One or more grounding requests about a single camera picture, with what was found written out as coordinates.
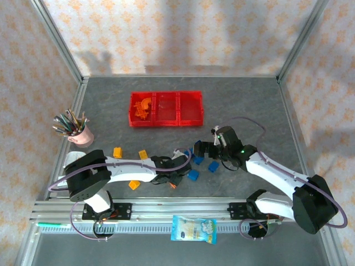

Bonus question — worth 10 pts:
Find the red plastic bin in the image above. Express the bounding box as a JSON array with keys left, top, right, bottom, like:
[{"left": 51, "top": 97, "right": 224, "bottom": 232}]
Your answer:
[
  {"left": 152, "top": 92, "right": 181, "bottom": 127},
  {"left": 177, "top": 90, "right": 205, "bottom": 127},
  {"left": 128, "top": 92, "right": 156, "bottom": 127}
]

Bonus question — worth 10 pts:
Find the blue white snack packet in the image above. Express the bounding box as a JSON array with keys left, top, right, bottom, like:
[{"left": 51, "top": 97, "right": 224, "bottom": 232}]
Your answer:
[{"left": 170, "top": 214, "right": 217, "bottom": 245}]

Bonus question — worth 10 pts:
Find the pink pencil cup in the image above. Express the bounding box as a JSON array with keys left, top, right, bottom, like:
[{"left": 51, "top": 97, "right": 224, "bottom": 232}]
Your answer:
[{"left": 68, "top": 124, "right": 94, "bottom": 146}]

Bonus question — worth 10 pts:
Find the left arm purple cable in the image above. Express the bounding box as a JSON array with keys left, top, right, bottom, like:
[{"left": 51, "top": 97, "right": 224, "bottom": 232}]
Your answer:
[{"left": 48, "top": 148, "right": 194, "bottom": 241}]

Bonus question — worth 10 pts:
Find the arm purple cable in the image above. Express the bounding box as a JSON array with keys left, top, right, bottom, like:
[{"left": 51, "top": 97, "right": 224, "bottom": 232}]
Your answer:
[
  {"left": 48, "top": 148, "right": 194, "bottom": 241},
  {"left": 227, "top": 116, "right": 348, "bottom": 241}
]

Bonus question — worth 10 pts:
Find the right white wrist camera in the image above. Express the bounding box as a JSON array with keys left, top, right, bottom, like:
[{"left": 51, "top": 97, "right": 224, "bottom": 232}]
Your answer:
[{"left": 210, "top": 126, "right": 221, "bottom": 145}]

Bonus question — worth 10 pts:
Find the aluminium base frame rail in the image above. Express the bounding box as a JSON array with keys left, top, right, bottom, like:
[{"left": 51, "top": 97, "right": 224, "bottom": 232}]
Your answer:
[{"left": 30, "top": 198, "right": 332, "bottom": 222}]

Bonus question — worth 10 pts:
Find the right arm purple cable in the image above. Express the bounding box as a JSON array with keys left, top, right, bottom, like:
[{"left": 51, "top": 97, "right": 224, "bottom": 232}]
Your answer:
[{"left": 227, "top": 116, "right": 348, "bottom": 241}]

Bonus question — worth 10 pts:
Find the slotted grey cable duct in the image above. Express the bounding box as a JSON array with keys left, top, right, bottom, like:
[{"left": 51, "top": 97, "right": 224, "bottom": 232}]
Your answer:
[{"left": 65, "top": 223, "right": 268, "bottom": 234}]

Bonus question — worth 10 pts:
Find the aluminium frame post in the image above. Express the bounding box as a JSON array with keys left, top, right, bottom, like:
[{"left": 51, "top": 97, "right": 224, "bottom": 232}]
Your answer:
[
  {"left": 29, "top": 0, "right": 84, "bottom": 84},
  {"left": 277, "top": 0, "right": 331, "bottom": 84}
]

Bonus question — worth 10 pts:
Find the aluminium frame leg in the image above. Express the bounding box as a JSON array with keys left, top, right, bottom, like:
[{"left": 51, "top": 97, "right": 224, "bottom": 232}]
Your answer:
[
  {"left": 317, "top": 220, "right": 349, "bottom": 266},
  {"left": 13, "top": 221, "right": 42, "bottom": 266}
]

